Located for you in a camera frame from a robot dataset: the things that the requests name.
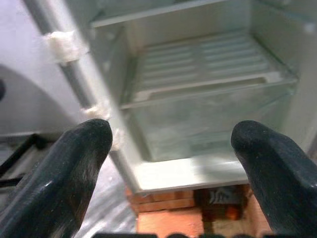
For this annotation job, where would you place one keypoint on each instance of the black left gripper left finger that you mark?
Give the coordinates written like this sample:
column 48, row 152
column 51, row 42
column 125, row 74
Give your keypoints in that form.
column 62, row 178

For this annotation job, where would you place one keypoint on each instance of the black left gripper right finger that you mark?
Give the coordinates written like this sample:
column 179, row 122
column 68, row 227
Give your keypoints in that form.
column 280, row 178

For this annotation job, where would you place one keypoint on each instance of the small white fridge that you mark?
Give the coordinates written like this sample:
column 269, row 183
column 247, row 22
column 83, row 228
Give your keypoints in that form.
column 173, row 173

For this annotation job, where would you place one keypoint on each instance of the ribbed white fridge shelf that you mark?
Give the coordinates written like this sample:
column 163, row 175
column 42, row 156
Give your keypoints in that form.
column 198, row 62

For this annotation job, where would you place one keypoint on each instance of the flat white fridge shelf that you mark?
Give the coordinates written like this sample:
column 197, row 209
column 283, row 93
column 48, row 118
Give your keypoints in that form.
column 161, row 13

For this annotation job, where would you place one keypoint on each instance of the white cloth tie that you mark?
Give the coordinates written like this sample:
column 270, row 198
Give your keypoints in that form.
column 118, row 138
column 95, row 111
column 65, row 47

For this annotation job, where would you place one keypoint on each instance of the clear plastic crisper drawer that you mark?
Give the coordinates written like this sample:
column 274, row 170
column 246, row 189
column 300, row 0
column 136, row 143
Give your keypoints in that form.
column 198, row 124

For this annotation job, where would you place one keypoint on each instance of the black metal frame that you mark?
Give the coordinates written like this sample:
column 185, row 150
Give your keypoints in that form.
column 17, row 158

